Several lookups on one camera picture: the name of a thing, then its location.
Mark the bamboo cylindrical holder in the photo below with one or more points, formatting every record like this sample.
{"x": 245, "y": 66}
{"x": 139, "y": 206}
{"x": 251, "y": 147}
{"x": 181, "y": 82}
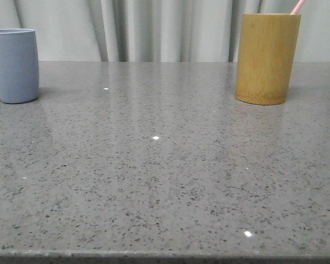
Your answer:
{"x": 265, "y": 59}

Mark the grey-white curtain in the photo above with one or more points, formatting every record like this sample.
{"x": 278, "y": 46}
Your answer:
{"x": 134, "y": 31}

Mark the blue plastic cup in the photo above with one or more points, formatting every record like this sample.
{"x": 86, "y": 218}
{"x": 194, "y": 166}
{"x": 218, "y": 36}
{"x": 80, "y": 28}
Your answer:
{"x": 19, "y": 66}

